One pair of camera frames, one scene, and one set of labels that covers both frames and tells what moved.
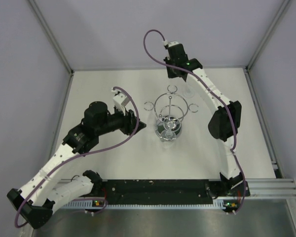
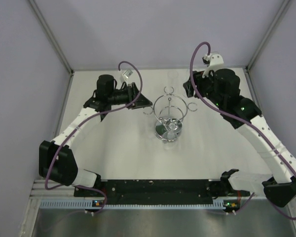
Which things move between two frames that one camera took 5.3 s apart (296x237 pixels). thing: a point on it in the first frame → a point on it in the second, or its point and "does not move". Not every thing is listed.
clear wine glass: x=168 y=128 does not move
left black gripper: x=129 y=120 → x=132 y=92
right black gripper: x=170 y=74 → x=199 y=80
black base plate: x=156 y=190 does not move
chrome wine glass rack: x=170 y=109 does not move
